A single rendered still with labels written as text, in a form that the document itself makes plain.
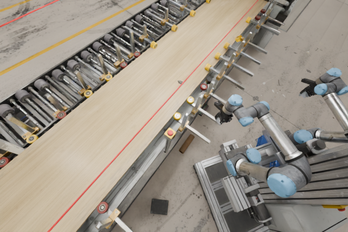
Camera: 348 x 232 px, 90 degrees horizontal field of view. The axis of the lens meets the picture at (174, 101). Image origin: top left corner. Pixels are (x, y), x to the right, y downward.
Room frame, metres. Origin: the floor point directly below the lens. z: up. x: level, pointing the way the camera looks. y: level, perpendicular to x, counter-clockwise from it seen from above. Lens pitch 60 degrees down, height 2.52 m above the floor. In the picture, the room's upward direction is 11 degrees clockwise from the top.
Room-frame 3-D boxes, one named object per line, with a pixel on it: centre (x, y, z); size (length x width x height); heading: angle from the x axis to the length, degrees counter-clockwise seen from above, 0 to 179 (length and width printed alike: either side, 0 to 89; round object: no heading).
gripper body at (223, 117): (0.60, -0.37, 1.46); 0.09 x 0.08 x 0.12; 29
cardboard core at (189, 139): (0.80, -0.30, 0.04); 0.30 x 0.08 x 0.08; 153
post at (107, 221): (-0.18, 0.31, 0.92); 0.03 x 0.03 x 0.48; 63
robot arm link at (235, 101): (0.60, -0.37, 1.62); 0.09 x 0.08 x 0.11; 36
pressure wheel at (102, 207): (-0.10, 0.39, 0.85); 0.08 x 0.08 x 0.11
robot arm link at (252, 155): (0.41, -0.66, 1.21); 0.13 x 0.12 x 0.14; 126
